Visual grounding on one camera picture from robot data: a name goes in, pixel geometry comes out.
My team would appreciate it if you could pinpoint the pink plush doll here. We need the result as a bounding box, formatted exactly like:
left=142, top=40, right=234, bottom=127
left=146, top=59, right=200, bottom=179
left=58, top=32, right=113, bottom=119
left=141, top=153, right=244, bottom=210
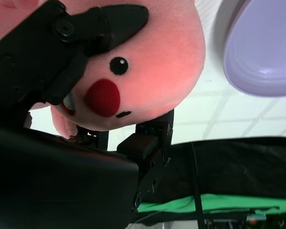
left=0, top=0, right=206, bottom=139

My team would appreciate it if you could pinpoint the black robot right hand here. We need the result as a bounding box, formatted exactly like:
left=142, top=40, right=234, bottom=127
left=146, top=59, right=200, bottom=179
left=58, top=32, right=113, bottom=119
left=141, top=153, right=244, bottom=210
left=0, top=0, right=175, bottom=229

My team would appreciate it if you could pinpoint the green cloth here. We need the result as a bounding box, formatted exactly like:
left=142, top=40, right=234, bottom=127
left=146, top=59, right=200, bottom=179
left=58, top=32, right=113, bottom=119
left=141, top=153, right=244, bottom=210
left=137, top=193, right=281, bottom=215

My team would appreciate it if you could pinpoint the black backdrop cloth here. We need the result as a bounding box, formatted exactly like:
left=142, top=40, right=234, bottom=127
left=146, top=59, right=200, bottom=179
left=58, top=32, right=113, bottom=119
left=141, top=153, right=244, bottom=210
left=130, top=135, right=286, bottom=225

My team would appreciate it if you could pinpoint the black hanging cable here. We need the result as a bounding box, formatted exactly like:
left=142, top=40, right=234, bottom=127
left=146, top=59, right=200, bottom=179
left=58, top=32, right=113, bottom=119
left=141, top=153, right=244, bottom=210
left=190, top=141, right=205, bottom=229

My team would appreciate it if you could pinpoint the purple plastic plate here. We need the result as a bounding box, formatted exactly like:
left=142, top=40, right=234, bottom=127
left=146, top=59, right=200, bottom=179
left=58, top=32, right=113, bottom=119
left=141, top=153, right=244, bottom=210
left=214, top=0, right=286, bottom=97

